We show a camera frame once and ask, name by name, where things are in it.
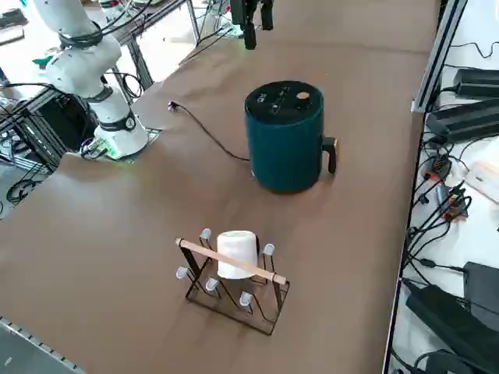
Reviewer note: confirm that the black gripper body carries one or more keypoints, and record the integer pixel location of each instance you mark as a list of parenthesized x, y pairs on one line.
[(239, 9)]

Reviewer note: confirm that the round wooden fryer knob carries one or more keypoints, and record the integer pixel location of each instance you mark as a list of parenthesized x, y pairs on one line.
[(302, 96)]

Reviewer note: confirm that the green air fryer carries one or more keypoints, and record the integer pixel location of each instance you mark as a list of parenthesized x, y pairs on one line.
[(284, 152)]

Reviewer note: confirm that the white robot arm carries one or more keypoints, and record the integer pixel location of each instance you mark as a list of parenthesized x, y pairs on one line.
[(78, 66)]

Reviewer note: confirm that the black control box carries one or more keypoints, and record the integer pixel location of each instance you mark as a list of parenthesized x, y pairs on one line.
[(66, 121)]

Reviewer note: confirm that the white cup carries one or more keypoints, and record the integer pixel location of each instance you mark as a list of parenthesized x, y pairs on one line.
[(234, 249)]

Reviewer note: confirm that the short black power adapter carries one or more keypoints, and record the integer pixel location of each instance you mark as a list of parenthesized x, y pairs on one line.
[(477, 82)]

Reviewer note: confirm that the long ribbed power adapter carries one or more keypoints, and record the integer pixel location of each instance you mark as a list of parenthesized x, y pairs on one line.
[(464, 118)]

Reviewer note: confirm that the grey adapter plug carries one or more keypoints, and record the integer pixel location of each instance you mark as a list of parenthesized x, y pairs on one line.
[(441, 195)]

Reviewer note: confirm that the white flat box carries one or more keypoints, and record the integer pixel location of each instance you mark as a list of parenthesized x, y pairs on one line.
[(485, 179)]

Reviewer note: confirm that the large black power adapter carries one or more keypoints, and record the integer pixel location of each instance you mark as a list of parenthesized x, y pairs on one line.
[(440, 311)]

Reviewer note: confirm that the black flat box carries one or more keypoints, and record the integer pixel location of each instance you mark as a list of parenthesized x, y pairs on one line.
[(483, 284)]

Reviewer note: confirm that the aluminium frame struts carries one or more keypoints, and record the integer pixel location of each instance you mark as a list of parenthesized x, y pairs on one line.
[(140, 64)]

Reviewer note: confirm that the aluminium profile post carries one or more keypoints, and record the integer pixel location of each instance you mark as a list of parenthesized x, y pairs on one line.
[(436, 66)]

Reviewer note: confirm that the aluminium frame rack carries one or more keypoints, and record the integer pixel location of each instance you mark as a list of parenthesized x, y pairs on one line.
[(23, 117)]

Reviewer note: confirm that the grey aluminium rail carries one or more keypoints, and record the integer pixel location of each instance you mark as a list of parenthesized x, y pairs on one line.
[(15, 350)]

